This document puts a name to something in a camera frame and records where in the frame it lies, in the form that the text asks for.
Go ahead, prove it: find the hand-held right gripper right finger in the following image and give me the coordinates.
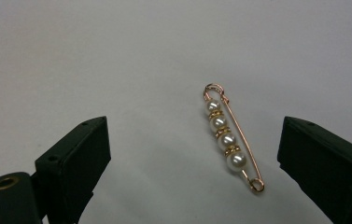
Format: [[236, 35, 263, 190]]
[[277, 116, 352, 224]]

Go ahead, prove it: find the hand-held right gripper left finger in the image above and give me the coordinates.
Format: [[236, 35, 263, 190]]
[[35, 116, 112, 224]]

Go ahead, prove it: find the gold pearl brooch pin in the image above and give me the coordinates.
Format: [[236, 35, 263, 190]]
[[203, 82, 266, 194]]

